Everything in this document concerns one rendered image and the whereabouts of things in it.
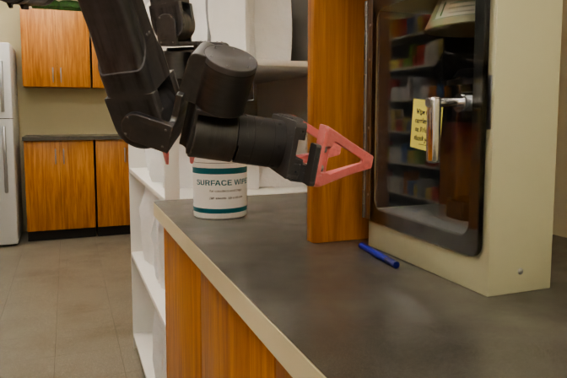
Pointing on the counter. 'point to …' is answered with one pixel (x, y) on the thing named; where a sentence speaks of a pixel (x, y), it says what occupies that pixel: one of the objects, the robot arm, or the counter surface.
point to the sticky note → (418, 125)
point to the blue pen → (379, 255)
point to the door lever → (438, 123)
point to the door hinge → (364, 102)
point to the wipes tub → (219, 189)
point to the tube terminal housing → (507, 131)
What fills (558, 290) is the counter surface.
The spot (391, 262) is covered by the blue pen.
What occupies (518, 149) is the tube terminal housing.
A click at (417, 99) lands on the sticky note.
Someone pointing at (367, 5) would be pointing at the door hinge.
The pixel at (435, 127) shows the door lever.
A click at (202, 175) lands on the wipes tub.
